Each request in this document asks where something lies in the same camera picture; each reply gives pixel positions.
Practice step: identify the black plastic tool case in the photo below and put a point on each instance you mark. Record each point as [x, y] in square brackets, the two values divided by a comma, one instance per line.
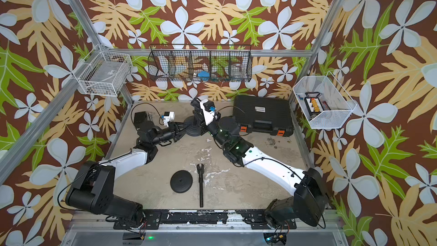
[263, 115]

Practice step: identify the white wire basket left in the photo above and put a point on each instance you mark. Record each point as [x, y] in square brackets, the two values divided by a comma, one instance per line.
[104, 72]

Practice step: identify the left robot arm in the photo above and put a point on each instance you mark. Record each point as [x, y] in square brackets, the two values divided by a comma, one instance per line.
[92, 188]

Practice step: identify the white mesh basket right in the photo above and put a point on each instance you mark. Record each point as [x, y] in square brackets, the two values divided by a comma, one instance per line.
[339, 100]

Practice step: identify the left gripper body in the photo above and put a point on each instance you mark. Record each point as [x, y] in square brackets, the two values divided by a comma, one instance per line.
[175, 137]

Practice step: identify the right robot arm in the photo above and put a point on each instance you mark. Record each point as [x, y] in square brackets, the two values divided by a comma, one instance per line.
[308, 192]

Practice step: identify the small black box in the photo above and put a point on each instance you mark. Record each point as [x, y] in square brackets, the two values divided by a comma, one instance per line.
[139, 118]

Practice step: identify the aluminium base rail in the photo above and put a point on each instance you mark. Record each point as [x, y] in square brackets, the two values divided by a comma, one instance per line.
[204, 228]

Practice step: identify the black round stand base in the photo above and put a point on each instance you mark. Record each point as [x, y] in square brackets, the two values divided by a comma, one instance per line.
[194, 126]

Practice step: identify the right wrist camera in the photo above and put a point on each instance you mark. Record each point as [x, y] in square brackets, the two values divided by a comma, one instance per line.
[209, 110]

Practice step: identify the screw bit box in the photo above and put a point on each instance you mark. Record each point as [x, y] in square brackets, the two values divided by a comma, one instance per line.
[315, 104]

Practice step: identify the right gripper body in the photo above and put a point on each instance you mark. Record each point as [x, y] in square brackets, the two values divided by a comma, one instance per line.
[213, 130]

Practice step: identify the black microphone stand pole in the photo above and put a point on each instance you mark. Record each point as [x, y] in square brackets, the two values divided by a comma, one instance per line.
[197, 112]

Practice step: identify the black wire basket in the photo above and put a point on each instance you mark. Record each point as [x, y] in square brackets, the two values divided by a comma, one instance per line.
[225, 63]

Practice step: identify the blue object in basket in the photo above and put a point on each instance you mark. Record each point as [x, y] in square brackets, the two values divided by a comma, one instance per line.
[204, 75]

